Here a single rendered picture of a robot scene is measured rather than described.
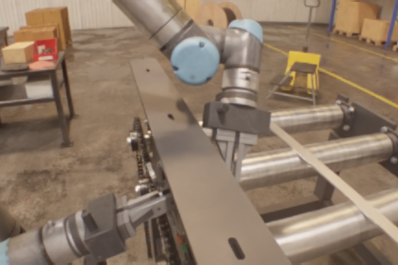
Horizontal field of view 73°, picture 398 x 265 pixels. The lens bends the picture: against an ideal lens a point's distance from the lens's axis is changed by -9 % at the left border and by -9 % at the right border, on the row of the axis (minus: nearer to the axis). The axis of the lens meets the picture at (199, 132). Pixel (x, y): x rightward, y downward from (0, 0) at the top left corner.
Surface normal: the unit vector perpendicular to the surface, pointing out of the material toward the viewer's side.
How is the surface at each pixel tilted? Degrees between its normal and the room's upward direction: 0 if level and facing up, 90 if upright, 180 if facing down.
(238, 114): 60
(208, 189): 0
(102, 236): 75
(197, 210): 0
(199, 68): 90
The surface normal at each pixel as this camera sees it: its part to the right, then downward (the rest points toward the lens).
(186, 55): 0.00, 0.48
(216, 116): 0.25, -0.05
